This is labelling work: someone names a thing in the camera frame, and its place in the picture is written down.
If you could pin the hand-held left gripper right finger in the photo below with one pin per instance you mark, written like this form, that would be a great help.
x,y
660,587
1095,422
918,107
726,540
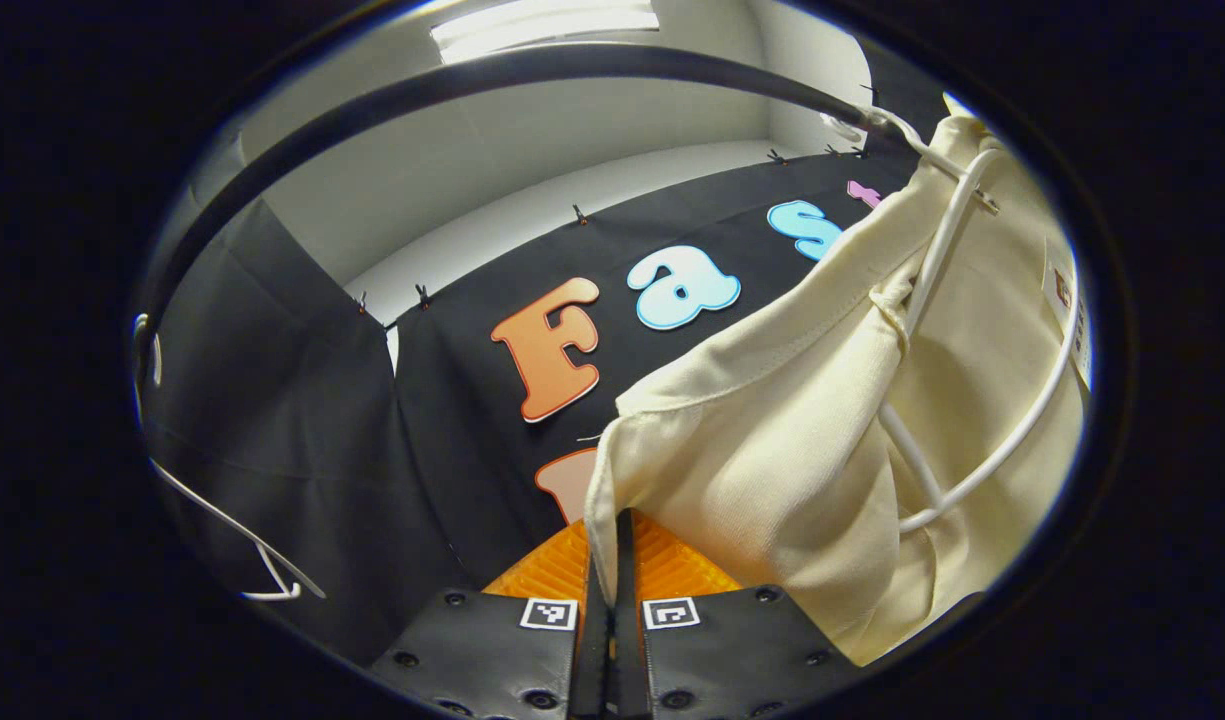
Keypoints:
x,y
627,620

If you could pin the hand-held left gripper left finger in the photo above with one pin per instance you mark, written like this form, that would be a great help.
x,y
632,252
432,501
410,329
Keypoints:
x,y
492,650

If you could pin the cream button jacket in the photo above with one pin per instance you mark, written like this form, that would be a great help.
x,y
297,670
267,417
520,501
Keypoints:
x,y
772,450

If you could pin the white clothes hanger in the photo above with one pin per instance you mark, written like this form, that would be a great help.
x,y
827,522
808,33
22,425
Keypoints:
x,y
947,235

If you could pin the empty white hanger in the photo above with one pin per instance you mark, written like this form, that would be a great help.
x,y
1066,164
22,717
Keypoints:
x,y
222,516

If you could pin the ceiling light panel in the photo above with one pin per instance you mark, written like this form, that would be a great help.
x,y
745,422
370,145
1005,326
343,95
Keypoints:
x,y
542,22

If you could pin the black clothes rail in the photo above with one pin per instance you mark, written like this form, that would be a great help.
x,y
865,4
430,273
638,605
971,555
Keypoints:
x,y
532,62

